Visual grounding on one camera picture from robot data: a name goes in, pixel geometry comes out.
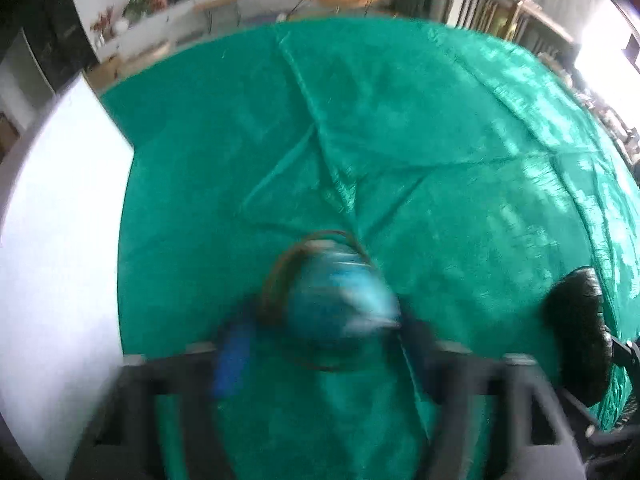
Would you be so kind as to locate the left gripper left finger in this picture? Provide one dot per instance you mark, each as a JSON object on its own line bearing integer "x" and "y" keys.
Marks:
{"x": 158, "y": 422}

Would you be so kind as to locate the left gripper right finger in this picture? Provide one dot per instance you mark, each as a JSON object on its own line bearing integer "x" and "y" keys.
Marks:
{"x": 529, "y": 436}

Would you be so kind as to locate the black earmuffs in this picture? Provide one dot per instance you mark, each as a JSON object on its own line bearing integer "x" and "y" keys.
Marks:
{"x": 588, "y": 352}

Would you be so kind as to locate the white cardboard box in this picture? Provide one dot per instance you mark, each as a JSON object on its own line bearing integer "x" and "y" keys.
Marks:
{"x": 63, "y": 187}

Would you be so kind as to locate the green tablecloth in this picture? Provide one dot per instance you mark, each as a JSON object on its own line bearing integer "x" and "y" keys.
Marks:
{"x": 470, "y": 175}

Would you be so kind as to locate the white tv cabinet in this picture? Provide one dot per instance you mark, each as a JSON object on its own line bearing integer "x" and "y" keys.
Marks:
{"x": 189, "y": 18}

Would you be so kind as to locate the red flower arrangement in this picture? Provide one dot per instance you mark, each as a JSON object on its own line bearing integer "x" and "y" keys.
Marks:
{"x": 102, "y": 25}

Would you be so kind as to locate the wooden shelf rack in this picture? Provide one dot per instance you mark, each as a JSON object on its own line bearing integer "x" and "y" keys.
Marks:
{"x": 522, "y": 22}

